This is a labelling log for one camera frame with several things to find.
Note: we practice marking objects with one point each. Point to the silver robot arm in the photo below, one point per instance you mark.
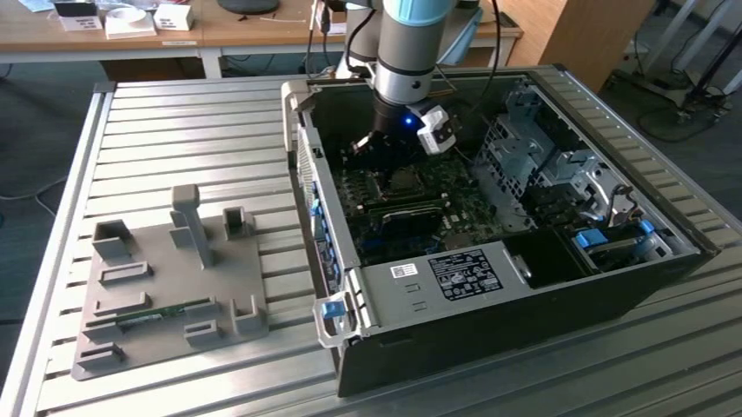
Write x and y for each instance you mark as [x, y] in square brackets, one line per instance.
[406, 65]

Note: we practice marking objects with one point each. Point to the CPU socket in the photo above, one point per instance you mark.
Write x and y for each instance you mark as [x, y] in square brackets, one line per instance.
[396, 198]

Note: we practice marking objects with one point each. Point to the blue slot retainer clip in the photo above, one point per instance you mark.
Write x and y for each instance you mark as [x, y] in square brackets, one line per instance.
[316, 207]

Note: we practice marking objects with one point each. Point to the installed RAM stick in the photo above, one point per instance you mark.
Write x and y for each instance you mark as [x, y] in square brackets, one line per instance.
[406, 203]

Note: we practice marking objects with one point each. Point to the green motherboard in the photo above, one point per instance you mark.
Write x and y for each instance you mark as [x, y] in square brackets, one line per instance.
[464, 204]

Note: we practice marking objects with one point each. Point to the black graphics card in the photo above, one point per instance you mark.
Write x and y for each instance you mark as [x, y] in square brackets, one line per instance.
[406, 226]

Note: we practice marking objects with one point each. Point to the silver disk bay cage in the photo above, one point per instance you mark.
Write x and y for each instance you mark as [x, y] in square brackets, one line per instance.
[513, 178]

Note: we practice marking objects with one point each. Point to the wooden desk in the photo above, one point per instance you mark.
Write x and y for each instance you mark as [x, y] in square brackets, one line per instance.
[261, 32]
[35, 39]

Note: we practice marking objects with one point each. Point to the silver power supply unit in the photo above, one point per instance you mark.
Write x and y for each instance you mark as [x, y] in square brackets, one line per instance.
[400, 299]

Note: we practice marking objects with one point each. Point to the blue case latch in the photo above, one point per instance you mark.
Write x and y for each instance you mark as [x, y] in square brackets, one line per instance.
[332, 310]

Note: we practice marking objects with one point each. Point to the dark round object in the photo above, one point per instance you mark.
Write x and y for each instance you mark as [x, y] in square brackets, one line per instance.
[250, 5]

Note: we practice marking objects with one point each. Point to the blue disk carrier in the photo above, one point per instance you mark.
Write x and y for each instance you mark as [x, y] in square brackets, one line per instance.
[591, 241]

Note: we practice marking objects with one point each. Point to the white cube box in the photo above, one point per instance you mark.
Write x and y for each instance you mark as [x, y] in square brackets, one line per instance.
[174, 17]

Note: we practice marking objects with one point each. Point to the blue plastic tab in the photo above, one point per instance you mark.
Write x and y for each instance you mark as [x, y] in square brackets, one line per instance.
[647, 230]

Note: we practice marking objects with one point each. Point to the grey parts rack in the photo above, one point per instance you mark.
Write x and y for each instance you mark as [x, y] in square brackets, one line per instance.
[162, 260]

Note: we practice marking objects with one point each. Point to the black PC case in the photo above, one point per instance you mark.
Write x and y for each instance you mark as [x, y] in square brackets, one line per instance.
[464, 347]

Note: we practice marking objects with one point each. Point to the white round stand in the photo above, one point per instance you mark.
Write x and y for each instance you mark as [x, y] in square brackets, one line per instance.
[130, 28]

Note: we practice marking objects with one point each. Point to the metal equipment stand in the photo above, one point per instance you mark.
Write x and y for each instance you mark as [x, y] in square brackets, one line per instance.
[701, 97]

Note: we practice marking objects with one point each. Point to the loose green RAM stick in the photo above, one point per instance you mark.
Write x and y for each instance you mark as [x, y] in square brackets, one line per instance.
[171, 311]

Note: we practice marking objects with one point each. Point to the small white labelled box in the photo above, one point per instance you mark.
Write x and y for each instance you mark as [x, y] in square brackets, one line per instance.
[82, 22]

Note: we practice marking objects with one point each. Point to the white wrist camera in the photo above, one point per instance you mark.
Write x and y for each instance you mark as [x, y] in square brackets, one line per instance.
[438, 132]

